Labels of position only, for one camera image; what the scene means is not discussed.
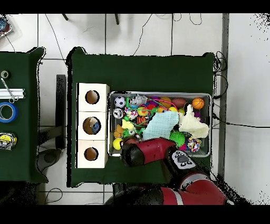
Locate brown football toy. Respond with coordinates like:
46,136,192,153
171,97,187,109

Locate yellow ball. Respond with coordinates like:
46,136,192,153
112,138,123,151

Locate cream yellow cloth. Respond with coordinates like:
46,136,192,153
178,104,210,139

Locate mint green cloth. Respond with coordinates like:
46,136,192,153
142,110,180,141

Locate silver robot toy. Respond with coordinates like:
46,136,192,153
128,94,148,107

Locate shallow wire mesh bin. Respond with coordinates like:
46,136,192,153
108,91,212,158

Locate orange basketball toy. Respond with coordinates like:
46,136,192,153
192,97,205,110

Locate silver scissors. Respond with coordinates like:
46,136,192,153
0,77,19,104

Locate colourful knotted rope toy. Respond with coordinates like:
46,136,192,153
186,137,203,153

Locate wooden box with three holes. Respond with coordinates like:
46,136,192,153
76,82,110,169

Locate long black floor cable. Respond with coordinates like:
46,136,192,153
211,114,270,129

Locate green spiky ball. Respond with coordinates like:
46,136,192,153
169,130,186,148

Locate blue tape roll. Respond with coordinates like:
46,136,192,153
0,101,19,124

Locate aluminium rail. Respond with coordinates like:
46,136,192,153
0,88,26,99

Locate yellow tape measure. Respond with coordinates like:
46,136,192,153
0,132,18,151

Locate crushed silver can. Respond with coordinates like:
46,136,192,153
112,107,124,119

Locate dark green table cloth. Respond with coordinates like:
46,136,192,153
66,46,216,188
0,46,49,183

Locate tray with blue object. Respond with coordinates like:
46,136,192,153
0,14,13,40

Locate black and white soccer ball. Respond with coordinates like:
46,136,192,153
114,96,127,109

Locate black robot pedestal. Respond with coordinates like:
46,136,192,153
112,182,131,193

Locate black cable bundle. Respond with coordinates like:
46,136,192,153
212,50,229,100

